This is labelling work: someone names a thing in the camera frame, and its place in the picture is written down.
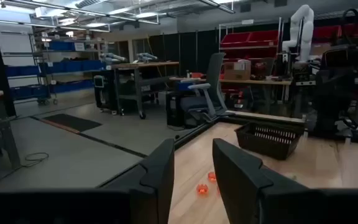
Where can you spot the grey blue office chair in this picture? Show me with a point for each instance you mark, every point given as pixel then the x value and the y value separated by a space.
pixel 204 102

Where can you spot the black plastic basket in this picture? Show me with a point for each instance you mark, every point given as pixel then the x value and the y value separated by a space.
pixel 269 140

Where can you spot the brown cardboard box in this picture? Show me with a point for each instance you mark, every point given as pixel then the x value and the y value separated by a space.
pixel 236 71

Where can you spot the red bin rack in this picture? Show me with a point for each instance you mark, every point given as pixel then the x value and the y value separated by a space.
pixel 249 39

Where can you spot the blue grey robot arm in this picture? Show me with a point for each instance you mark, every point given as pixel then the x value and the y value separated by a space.
pixel 113 57
pixel 146 57

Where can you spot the wheeled wooden top workbench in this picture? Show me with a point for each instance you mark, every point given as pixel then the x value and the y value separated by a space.
pixel 141 65

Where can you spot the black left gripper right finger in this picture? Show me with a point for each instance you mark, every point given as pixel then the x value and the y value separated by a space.
pixel 291 208

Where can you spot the black computer tower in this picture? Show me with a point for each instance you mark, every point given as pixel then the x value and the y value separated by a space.
pixel 174 107

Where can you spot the long wooden bench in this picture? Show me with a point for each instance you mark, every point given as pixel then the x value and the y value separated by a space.
pixel 253 81

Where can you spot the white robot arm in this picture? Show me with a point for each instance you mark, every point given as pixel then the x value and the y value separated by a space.
pixel 303 31

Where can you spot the metal shelf rack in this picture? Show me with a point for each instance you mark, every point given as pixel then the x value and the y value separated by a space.
pixel 85 50

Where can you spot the small tablet screen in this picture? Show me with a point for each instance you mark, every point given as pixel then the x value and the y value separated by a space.
pixel 99 81

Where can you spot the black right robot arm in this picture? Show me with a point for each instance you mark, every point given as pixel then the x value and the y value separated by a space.
pixel 337 93

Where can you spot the black striped floor mat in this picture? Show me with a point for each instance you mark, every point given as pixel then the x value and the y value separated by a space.
pixel 73 122

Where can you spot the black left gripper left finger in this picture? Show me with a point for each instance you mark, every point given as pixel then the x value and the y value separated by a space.
pixel 73 208

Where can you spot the black equipment cart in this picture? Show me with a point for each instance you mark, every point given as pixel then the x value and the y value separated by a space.
pixel 104 93

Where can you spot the orange plastic pumpkin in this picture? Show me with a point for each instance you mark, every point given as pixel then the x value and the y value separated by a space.
pixel 202 189
pixel 211 176

